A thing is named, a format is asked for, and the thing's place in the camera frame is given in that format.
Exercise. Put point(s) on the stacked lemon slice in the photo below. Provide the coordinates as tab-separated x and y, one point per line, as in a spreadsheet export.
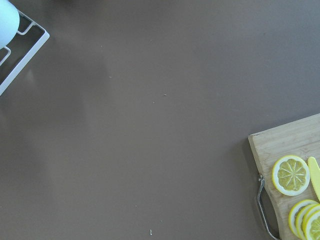
312	227
295	210
301	216

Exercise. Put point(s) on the top stacked lemon slice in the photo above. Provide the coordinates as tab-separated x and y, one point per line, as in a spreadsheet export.
312	227

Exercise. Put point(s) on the yellow plastic knife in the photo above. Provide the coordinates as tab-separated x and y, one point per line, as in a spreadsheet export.
314	171

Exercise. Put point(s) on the single lemon slice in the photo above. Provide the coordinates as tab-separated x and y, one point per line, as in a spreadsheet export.
290	175

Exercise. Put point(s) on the wooden cutting board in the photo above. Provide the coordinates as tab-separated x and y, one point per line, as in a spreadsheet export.
300	138

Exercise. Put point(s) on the light blue cup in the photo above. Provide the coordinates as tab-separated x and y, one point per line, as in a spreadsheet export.
9	22

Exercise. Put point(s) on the bottom stacked lemon slice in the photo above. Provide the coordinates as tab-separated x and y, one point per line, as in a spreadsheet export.
295	210

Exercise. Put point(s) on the white wire rack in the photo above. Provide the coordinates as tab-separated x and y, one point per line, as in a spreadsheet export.
15	56

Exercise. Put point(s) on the middle stacked lemon slice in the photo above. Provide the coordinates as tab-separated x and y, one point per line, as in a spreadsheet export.
301	216

